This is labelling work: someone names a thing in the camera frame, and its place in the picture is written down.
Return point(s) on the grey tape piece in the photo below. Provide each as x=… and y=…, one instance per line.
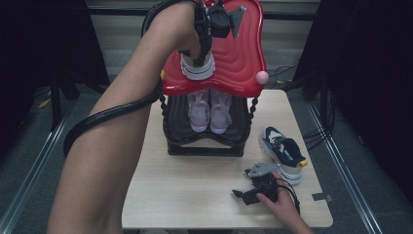
x=321, y=197

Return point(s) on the person's right hand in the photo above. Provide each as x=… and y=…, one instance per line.
x=285, y=208

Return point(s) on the metal floor rail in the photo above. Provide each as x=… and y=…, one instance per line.
x=32, y=182
x=344, y=182

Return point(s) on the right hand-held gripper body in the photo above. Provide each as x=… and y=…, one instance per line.
x=264, y=185

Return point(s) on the navy and white sneaker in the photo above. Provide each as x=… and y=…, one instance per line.
x=198, y=71
x=285, y=152

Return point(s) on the person's left hand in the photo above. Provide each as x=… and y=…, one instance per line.
x=178, y=26

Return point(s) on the black metal stand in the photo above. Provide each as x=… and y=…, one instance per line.
x=56, y=104

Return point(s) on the dark curtain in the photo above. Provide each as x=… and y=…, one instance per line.
x=373, y=81
x=39, y=42

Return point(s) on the red and black shoe rack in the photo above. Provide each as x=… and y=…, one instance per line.
x=237, y=65

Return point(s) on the yellow tape strip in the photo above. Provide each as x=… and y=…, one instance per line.
x=45, y=102

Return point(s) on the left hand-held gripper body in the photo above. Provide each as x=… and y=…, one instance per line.
x=220, y=19

